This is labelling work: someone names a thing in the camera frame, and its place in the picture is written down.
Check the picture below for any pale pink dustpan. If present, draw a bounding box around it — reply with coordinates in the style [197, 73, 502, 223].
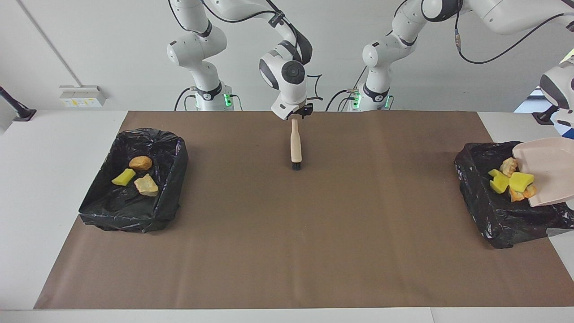
[512, 137, 574, 207]

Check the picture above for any window with dark sill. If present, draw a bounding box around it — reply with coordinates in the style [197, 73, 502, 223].
[513, 48, 574, 113]

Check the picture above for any black base cable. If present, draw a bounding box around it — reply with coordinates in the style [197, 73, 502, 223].
[174, 87, 244, 111]
[325, 67, 369, 111]

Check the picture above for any black angled stand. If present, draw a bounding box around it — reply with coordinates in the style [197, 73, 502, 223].
[532, 105, 559, 125]
[0, 86, 37, 122]

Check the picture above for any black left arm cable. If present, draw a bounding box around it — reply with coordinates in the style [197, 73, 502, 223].
[453, 11, 574, 65]

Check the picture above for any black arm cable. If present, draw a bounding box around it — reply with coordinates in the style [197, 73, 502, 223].
[453, 11, 574, 65]
[168, 0, 323, 101]

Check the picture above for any yellow sponge wedge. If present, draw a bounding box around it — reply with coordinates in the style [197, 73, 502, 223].
[111, 168, 136, 186]

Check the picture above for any black bag-lined bin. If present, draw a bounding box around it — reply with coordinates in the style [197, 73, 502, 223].
[454, 141, 574, 249]
[78, 128, 189, 233]

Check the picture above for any beige hand brush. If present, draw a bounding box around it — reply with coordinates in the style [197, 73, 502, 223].
[291, 118, 303, 170]

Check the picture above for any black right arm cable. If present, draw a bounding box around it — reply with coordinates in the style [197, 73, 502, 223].
[168, 0, 323, 101]

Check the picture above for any white wall socket box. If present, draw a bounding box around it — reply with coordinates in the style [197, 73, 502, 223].
[59, 85, 107, 108]

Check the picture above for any long croissant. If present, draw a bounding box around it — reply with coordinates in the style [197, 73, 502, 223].
[134, 174, 159, 197]

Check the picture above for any brown paper mat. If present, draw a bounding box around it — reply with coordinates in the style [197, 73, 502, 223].
[34, 111, 574, 310]

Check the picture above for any notched yellow sponge piece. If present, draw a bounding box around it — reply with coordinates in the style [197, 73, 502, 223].
[488, 169, 510, 194]

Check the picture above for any small striped croissant piece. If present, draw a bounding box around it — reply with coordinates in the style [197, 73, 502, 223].
[510, 184, 537, 202]

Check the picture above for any yellow green-backed sponge piece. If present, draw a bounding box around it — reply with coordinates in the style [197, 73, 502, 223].
[508, 172, 535, 193]

